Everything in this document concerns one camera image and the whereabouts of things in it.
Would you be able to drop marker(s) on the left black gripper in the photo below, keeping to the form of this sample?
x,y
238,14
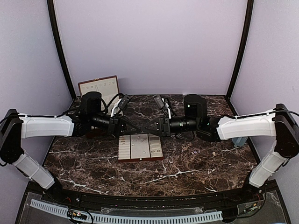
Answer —
x,y
114,126

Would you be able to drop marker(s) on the light blue plastic cup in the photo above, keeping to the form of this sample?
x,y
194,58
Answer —
x,y
239,141

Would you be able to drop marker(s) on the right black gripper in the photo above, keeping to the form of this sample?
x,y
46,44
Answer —
x,y
162,132

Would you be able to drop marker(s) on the right black frame post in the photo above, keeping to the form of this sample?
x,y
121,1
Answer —
x,y
241,50

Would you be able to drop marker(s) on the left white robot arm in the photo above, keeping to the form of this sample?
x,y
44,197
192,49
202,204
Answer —
x,y
92,112

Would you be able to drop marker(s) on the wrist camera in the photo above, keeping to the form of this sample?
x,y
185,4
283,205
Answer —
x,y
120,105
162,105

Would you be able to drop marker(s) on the left black frame post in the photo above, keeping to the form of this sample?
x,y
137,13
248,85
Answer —
x,y
59,48

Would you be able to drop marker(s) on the white slotted cable duct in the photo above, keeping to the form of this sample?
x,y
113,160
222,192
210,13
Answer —
x,y
123,216

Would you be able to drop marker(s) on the beige jewelry tray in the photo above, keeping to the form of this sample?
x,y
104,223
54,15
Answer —
x,y
139,147

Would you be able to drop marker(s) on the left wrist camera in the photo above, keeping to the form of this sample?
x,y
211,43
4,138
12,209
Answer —
x,y
120,105

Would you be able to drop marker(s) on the black frame post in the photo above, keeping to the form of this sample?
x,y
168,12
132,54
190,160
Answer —
x,y
241,50
59,48

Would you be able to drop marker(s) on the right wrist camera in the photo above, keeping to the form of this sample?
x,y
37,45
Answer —
x,y
162,105

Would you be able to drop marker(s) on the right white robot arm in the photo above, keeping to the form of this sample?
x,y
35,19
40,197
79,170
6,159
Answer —
x,y
277,122

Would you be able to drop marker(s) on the black front rail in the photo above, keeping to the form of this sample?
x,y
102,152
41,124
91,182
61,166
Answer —
x,y
96,202

